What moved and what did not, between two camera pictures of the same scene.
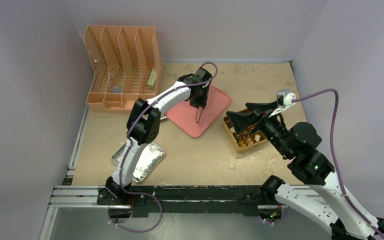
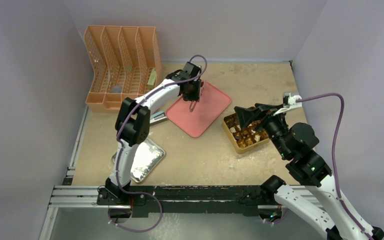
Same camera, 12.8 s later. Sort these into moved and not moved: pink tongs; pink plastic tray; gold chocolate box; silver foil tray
Moved: pink tongs
Not moved: gold chocolate box; pink plastic tray; silver foil tray
